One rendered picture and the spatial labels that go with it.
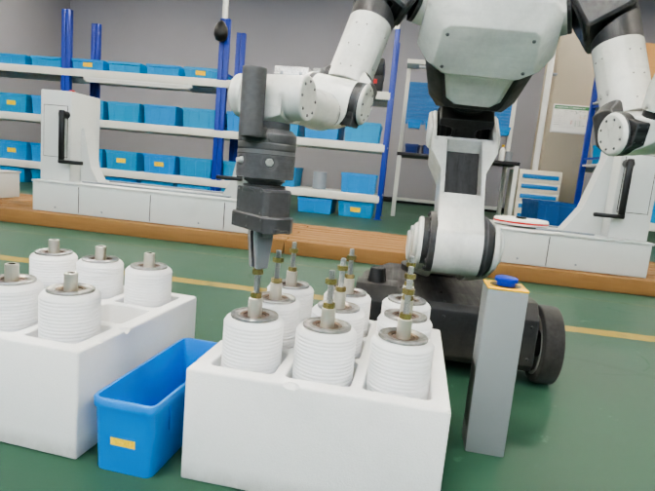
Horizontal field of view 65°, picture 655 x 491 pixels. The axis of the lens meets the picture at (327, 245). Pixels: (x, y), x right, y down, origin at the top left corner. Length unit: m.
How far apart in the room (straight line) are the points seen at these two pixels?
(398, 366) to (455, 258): 0.46
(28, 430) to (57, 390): 0.09
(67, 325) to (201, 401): 0.26
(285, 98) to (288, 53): 8.86
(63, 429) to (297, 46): 8.96
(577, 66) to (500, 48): 6.28
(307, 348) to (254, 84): 0.39
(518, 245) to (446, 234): 1.77
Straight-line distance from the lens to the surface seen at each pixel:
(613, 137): 1.07
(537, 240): 2.94
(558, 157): 7.24
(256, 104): 0.74
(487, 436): 1.04
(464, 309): 1.31
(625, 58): 1.14
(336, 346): 0.77
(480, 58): 1.14
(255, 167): 0.75
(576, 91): 7.35
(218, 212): 3.01
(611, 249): 3.06
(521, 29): 1.11
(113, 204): 3.28
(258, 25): 9.85
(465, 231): 1.17
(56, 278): 1.26
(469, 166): 1.32
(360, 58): 1.05
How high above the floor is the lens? 0.49
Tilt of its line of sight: 9 degrees down
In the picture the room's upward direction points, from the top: 5 degrees clockwise
